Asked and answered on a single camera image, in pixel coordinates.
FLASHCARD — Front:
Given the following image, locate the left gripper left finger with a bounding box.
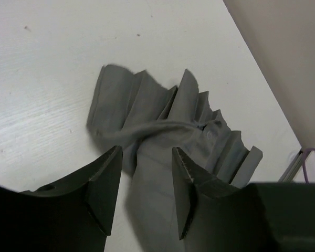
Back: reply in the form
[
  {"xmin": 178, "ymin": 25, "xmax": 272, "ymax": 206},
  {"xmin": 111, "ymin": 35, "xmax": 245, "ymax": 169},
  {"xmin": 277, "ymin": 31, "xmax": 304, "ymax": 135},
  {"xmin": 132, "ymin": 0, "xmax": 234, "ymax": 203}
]
[{"xmin": 0, "ymin": 146, "xmax": 123, "ymax": 251}]

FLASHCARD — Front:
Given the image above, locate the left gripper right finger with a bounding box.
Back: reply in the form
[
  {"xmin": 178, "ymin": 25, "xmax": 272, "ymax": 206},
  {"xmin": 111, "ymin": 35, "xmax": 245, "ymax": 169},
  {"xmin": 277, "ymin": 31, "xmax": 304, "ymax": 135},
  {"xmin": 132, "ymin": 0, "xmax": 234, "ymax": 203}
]
[{"xmin": 172, "ymin": 148, "xmax": 315, "ymax": 251}]

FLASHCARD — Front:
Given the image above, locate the grey pleated skirt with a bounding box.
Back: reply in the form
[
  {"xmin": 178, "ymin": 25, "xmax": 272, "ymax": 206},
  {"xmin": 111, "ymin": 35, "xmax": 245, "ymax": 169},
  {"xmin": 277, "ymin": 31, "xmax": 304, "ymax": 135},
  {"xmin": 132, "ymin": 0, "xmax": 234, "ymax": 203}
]
[{"xmin": 87, "ymin": 65, "xmax": 263, "ymax": 251}]

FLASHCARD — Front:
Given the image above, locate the right aluminium table rail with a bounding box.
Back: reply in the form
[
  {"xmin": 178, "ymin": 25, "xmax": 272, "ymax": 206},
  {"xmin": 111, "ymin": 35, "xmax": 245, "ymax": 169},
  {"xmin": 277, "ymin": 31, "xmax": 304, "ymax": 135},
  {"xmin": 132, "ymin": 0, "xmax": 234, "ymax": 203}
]
[{"xmin": 278, "ymin": 150, "xmax": 305, "ymax": 182}]

